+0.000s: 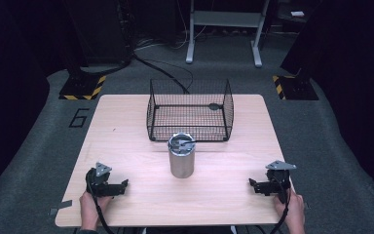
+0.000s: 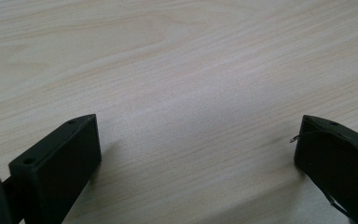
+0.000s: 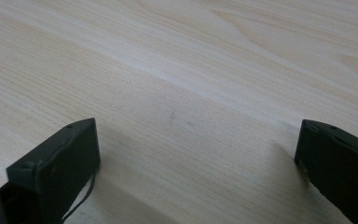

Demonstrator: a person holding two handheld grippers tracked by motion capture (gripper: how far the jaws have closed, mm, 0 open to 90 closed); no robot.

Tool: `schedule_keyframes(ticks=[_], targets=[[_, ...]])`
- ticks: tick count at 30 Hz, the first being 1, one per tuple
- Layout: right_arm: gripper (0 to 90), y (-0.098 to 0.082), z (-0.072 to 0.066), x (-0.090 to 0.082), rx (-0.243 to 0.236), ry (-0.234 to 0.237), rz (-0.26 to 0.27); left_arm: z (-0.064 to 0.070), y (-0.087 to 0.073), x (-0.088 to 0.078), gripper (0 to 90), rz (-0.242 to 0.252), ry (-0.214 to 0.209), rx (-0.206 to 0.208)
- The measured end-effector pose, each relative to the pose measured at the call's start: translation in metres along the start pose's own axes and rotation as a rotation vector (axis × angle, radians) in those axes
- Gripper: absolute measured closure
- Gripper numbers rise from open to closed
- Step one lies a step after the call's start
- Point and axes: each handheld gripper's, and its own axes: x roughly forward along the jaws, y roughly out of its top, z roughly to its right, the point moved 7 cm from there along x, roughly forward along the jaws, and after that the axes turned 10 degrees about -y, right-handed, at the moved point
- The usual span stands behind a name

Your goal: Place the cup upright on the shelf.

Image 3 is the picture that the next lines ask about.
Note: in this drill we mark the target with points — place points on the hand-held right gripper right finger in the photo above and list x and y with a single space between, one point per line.
338 168

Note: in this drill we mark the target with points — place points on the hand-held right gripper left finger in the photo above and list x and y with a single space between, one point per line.
62 168

